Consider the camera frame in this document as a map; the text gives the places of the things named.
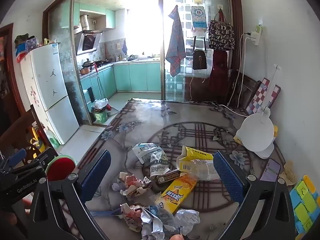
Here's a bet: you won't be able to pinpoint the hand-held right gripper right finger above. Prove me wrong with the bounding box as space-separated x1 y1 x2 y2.
213 151 297 240

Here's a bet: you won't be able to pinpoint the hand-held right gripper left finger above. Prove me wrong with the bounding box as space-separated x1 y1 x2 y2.
27 149 112 240

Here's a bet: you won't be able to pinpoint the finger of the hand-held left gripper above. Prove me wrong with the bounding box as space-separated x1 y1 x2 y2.
0 149 27 178
25 147 59 174

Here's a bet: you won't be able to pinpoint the red bin with green rim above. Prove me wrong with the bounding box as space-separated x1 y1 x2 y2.
46 155 77 183

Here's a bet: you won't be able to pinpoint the clear plastic bottle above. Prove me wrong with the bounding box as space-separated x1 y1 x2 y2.
186 159 222 181

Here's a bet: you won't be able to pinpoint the pink white paper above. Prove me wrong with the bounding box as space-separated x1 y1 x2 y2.
120 203 143 232
119 172 152 197

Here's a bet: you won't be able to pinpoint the yellow drink carton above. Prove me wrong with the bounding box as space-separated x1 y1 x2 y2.
154 174 198 214

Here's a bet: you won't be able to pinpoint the black shoulder bag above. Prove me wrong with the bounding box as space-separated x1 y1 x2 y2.
192 36 208 70

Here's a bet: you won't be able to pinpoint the green plastic bottle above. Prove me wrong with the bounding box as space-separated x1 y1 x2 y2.
44 127 60 148

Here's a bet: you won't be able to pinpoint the carved wooden chair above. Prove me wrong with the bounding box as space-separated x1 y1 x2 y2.
0 104 54 165

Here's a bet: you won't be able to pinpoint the open yellow cardboard box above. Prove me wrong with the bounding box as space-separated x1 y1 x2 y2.
176 145 214 172

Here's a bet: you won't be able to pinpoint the smartphone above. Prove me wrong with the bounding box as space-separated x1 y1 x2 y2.
260 158 281 182

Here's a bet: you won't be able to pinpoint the white desk lamp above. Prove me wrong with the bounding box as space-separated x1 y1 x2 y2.
236 65 279 159

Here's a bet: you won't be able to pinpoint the white green snack wrapper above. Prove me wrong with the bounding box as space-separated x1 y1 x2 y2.
132 142 165 164

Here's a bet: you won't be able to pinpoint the green kitchen bin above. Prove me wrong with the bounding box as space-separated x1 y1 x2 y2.
91 107 108 124

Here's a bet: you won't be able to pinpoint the yellow rag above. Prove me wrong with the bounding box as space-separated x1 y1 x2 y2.
279 160 298 186

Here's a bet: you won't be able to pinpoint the crushed patterned paper cup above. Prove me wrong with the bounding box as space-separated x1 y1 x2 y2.
149 152 170 178

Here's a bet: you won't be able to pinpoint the white plastic bag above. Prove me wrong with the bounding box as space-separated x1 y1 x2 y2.
95 99 109 110

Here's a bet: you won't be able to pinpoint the white refrigerator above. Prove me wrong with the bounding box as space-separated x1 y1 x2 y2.
20 42 80 145

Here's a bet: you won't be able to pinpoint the crumpled silver foil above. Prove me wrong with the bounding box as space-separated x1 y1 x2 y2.
140 207 175 240

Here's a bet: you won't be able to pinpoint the colourful block toy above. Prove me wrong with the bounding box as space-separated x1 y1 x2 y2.
289 174 318 234

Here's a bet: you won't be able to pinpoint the checkered seat cushion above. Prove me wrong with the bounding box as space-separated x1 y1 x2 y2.
246 78 281 115

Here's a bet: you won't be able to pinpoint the glass sliding door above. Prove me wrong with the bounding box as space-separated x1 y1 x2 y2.
42 0 92 127

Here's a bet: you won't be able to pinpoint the dark red cloth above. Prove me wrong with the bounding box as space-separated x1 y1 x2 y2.
209 50 229 103

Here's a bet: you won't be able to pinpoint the teal lower cabinets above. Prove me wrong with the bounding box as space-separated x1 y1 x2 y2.
80 62 162 100

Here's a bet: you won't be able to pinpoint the teal cabinets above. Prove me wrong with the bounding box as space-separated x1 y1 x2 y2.
80 62 162 100
60 1 117 30

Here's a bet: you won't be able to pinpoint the green cloth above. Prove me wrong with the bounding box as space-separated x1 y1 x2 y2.
14 34 29 48

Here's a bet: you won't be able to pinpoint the range hood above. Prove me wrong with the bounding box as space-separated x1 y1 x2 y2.
76 30 103 55

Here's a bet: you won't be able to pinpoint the plaid towel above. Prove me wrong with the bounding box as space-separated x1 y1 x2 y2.
165 5 187 78

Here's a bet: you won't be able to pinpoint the letter print tote bag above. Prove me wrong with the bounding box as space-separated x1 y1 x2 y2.
208 9 235 52

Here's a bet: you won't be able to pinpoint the white power strip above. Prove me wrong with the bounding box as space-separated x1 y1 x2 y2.
244 25 263 46

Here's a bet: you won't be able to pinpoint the teal upper cabinets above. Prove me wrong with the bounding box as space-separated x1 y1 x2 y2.
60 1 117 30

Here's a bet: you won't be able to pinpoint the hanging tissue pack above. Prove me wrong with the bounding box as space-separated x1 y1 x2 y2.
190 5 208 37

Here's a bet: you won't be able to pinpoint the red handled mop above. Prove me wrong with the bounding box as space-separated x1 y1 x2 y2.
94 62 105 100

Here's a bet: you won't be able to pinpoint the white charging cable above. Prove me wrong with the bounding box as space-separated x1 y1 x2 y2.
226 34 248 117

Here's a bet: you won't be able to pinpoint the silver vent duct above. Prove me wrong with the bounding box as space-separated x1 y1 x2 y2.
79 14 90 29

